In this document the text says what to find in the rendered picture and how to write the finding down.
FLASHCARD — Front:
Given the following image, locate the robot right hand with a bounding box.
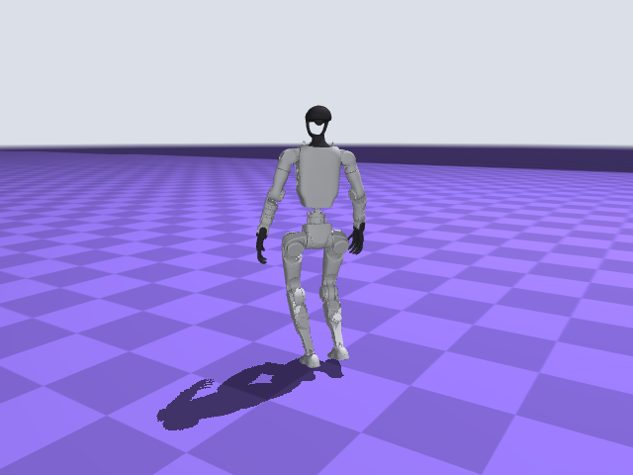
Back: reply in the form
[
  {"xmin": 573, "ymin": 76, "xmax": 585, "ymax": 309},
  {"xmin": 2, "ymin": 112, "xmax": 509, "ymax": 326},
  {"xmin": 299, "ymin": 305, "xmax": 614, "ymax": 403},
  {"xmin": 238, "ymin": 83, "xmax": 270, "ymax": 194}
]
[{"xmin": 348, "ymin": 222, "xmax": 365, "ymax": 254}]

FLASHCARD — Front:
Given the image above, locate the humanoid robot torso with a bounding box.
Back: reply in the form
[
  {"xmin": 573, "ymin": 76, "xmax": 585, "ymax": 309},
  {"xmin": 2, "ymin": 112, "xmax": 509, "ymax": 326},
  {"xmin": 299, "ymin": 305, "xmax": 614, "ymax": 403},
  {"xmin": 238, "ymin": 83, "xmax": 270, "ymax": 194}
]
[{"xmin": 295, "ymin": 141, "xmax": 341, "ymax": 249}]

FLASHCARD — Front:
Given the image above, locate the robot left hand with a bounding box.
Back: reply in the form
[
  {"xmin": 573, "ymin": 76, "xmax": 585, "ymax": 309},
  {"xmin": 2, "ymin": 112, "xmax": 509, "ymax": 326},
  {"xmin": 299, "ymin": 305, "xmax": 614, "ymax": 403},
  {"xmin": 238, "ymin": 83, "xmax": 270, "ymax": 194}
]
[{"xmin": 256, "ymin": 228, "xmax": 267, "ymax": 264}]

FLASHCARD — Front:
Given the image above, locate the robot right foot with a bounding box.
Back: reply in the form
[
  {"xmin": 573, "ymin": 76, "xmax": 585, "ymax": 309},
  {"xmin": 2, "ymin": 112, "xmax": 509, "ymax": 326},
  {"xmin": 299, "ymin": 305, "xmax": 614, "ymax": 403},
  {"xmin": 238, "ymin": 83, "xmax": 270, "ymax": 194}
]
[{"xmin": 327, "ymin": 344, "xmax": 349, "ymax": 360}]

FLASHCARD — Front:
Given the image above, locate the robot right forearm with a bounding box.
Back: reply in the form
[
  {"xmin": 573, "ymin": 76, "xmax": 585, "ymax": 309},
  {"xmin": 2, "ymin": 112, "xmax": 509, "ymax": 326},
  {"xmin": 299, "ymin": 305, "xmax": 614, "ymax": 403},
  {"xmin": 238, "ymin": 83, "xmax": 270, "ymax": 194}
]
[{"xmin": 352, "ymin": 194, "xmax": 367, "ymax": 230}]

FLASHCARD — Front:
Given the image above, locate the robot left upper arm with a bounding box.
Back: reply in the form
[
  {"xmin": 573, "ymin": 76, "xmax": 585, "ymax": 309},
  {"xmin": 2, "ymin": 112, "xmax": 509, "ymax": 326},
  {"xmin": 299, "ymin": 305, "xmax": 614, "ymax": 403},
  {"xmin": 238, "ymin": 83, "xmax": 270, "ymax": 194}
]
[{"xmin": 268, "ymin": 147, "xmax": 300, "ymax": 202}]

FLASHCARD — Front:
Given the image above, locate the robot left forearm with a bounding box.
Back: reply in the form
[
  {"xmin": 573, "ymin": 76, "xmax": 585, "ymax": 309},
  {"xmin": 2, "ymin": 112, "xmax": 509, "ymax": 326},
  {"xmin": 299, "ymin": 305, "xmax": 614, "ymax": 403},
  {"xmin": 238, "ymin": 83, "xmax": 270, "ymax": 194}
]
[{"xmin": 257, "ymin": 186, "xmax": 278, "ymax": 235}]

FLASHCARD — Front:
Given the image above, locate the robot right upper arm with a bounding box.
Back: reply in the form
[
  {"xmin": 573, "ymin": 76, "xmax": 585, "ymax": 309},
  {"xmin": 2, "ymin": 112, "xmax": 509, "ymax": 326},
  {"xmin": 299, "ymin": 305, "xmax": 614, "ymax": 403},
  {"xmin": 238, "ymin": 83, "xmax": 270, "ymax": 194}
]
[{"xmin": 340, "ymin": 149, "xmax": 365, "ymax": 201}]

